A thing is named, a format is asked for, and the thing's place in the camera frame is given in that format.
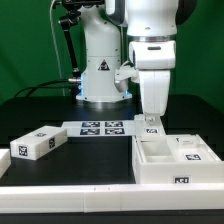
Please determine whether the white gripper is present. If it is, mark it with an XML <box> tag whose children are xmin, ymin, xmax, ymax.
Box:
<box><xmin>129</xmin><ymin>40</ymin><xmax>176</xmax><ymax>124</ymax></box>

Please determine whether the white door panel with tag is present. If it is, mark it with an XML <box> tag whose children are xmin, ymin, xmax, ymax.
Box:
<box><xmin>134</xmin><ymin>114</ymin><xmax>165</xmax><ymax>136</ymax></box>

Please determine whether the white closed box with tags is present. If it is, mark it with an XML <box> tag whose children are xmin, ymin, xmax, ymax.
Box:
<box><xmin>10</xmin><ymin>126</ymin><xmax>68</xmax><ymax>160</ymax></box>

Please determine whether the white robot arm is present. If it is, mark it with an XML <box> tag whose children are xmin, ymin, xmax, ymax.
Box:
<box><xmin>77</xmin><ymin>0</ymin><xmax>197</xmax><ymax>123</ymax></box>

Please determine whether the white boundary rail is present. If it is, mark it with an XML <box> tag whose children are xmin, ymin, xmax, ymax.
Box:
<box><xmin>0</xmin><ymin>183</ymin><xmax>224</xmax><ymax>213</ymax></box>
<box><xmin>0</xmin><ymin>149</ymin><xmax>11</xmax><ymax>178</ymax></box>

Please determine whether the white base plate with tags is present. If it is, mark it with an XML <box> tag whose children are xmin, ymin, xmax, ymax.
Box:
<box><xmin>62</xmin><ymin>120</ymin><xmax>135</xmax><ymax>137</ymax></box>

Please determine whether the white cabinet body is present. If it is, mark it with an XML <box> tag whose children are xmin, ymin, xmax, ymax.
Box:
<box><xmin>132</xmin><ymin>135</ymin><xmax>224</xmax><ymax>184</ymax></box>

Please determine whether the white front boundary rail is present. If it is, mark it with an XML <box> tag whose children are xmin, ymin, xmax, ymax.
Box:
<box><xmin>0</xmin><ymin>183</ymin><xmax>224</xmax><ymax>213</ymax></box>

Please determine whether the white left boundary rail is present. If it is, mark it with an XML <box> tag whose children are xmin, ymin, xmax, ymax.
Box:
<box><xmin>0</xmin><ymin>149</ymin><xmax>11</xmax><ymax>178</ymax></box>

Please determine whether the black cable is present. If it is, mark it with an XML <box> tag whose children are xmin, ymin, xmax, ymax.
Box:
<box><xmin>13</xmin><ymin>78</ymin><xmax>82</xmax><ymax>98</ymax></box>

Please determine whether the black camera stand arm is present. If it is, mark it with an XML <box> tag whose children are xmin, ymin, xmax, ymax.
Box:
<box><xmin>55</xmin><ymin>0</ymin><xmax>84</xmax><ymax>83</ymax></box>

